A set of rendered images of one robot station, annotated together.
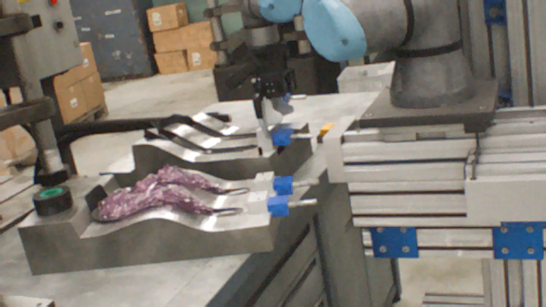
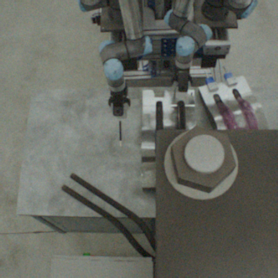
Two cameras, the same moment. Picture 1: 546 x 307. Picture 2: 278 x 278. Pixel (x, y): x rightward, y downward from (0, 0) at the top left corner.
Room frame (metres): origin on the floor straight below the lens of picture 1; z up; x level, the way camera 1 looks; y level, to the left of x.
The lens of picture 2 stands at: (2.02, 0.77, 2.55)
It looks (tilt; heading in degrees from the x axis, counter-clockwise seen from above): 68 degrees down; 250
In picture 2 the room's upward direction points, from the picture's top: 6 degrees counter-clockwise
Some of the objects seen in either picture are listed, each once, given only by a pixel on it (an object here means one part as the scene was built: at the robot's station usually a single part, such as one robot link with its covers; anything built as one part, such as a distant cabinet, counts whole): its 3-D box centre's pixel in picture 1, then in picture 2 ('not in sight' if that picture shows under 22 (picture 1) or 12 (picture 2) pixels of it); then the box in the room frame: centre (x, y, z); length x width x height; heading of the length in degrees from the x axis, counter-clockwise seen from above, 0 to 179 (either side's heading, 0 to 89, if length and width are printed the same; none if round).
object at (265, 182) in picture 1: (287, 185); (209, 80); (1.32, -0.03, 0.86); 0.13 x 0.05 x 0.05; 81
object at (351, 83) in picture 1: (383, 78); not in sight; (4.64, -0.91, 0.28); 0.61 x 0.41 x 0.15; 69
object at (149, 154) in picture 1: (203, 149); (169, 136); (1.66, 0.17, 0.87); 0.50 x 0.26 x 0.14; 63
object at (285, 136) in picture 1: (287, 136); (180, 84); (1.49, -0.05, 0.91); 0.13 x 0.05 x 0.05; 63
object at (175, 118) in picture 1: (202, 133); (171, 130); (1.65, 0.16, 0.92); 0.35 x 0.16 x 0.09; 63
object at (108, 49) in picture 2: not in sight; (113, 53); (1.78, -0.15, 1.25); 0.11 x 0.11 x 0.08; 80
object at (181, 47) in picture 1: (187, 37); not in sight; (8.38, 0.74, 0.42); 0.86 x 0.33 x 0.83; 69
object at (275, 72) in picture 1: (270, 71); (182, 68); (1.49, -0.04, 1.07); 0.09 x 0.08 x 0.12; 64
